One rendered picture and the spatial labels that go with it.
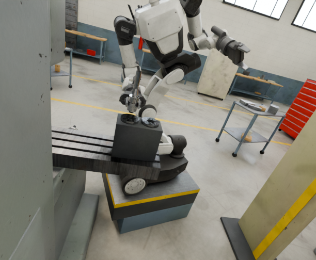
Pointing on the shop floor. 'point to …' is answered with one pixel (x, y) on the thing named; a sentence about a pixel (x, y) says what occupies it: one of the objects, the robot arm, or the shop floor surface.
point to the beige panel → (288, 193)
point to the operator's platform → (150, 201)
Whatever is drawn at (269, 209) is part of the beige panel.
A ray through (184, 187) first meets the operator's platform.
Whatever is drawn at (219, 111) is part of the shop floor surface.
